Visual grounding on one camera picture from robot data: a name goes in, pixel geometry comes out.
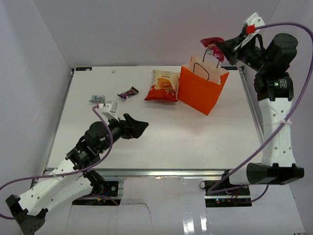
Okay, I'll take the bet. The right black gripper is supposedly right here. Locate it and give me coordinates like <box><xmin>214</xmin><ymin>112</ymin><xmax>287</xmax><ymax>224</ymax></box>
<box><xmin>217</xmin><ymin>33</ymin><xmax>270</xmax><ymax>73</ymax></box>

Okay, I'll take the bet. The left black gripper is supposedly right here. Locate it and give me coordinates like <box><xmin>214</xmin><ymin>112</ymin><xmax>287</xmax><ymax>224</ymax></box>
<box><xmin>98</xmin><ymin>113</ymin><xmax>148</xmax><ymax>153</ymax></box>

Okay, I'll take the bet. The red candy packet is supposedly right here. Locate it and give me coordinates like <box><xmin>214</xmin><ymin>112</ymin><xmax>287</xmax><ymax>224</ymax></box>
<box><xmin>200</xmin><ymin>37</ymin><xmax>224</xmax><ymax>62</ymax></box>

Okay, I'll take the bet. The silver candy wrapper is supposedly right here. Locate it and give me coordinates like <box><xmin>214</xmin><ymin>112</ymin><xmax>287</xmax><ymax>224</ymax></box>
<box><xmin>89</xmin><ymin>94</ymin><xmax>106</xmax><ymax>104</ymax></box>

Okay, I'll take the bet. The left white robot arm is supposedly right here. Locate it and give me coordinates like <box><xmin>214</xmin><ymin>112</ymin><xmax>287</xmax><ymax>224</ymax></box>
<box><xmin>5</xmin><ymin>114</ymin><xmax>149</xmax><ymax>235</ymax></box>

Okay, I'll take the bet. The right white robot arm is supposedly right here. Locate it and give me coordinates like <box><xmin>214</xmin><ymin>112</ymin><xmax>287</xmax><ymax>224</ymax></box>
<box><xmin>217</xmin><ymin>33</ymin><xmax>304</xmax><ymax>195</ymax></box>

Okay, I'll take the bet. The orange paper bag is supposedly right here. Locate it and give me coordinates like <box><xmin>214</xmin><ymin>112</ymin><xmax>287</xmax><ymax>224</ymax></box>
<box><xmin>177</xmin><ymin>55</ymin><xmax>229</xmax><ymax>115</ymax></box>

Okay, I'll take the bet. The orange chips bag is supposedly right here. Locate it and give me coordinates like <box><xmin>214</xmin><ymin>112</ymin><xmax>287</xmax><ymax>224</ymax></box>
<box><xmin>144</xmin><ymin>70</ymin><xmax>180</xmax><ymax>102</ymax></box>

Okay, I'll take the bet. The purple M&M's packet upper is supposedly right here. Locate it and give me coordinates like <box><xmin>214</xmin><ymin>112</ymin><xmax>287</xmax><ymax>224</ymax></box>
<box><xmin>117</xmin><ymin>87</ymin><xmax>139</xmax><ymax>100</ymax></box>

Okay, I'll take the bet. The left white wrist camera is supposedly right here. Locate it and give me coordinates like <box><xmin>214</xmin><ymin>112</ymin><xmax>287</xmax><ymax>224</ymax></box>
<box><xmin>98</xmin><ymin>101</ymin><xmax>119</xmax><ymax>120</ymax></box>

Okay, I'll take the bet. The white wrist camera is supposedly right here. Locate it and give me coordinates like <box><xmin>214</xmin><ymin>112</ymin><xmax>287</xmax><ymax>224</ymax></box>
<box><xmin>98</xmin><ymin>101</ymin><xmax>119</xmax><ymax>120</ymax></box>
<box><xmin>235</xmin><ymin>12</ymin><xmax>265</xmax><ymax>50</ymax></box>

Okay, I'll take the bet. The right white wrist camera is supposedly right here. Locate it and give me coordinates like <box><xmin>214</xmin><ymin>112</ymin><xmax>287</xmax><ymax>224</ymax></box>
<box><xmin>235</xmin><ymin>12</ymin><xmax>265</xmax><ymax>50</ymax></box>

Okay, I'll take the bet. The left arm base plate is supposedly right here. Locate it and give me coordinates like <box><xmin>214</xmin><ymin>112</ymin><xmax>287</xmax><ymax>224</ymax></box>
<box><xmin>79</xmin><ymin>181</ymin><xmax>119</xmax><ymax>206</ymax></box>

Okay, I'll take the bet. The aluminium table frame rail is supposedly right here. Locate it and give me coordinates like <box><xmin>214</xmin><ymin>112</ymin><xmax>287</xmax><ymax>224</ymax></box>
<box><xmin>96</xmin><ymin>169</ymin><xmax>225</xmax><ymax>179</ymax></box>

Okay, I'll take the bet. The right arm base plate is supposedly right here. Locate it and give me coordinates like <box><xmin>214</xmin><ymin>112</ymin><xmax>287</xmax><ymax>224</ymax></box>
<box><xmin>200</xmin><ymin>181</ymin><xmax>252</xmax><ymax>208</ymax></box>

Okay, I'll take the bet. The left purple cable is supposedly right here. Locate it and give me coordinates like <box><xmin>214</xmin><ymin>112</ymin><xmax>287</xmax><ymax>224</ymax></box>
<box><xmin>0</xmin><ymin>104</ymin><xmax>120</xmax><ymax>220</ymax></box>

